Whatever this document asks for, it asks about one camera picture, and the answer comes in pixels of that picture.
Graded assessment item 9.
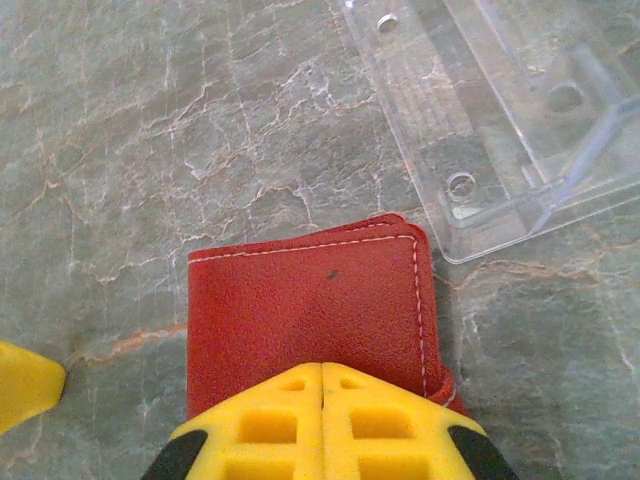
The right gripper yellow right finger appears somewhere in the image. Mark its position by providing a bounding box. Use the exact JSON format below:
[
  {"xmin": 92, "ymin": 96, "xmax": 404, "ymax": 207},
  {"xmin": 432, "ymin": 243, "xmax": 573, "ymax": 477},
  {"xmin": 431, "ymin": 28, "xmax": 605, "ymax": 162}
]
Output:
[{"xmin": 322, "ymin": 362, "xmax": 519, "ymax": 480}]

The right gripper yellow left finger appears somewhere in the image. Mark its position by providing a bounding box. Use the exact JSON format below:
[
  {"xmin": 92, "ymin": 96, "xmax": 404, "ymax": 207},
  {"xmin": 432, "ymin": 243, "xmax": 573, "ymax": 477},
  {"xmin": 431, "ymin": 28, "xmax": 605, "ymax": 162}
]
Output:
[{"xmin": 142, "ymin": 362, "xmax": 324, "ymax": 480}]

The red leather card holder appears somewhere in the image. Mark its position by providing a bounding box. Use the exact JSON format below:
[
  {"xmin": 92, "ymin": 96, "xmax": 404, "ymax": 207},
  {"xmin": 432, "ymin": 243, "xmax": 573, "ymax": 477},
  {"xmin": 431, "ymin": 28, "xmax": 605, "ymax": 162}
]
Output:
[{"xmin": 185, "ymin": 212, "xmax": 469, "ymax": 426}]

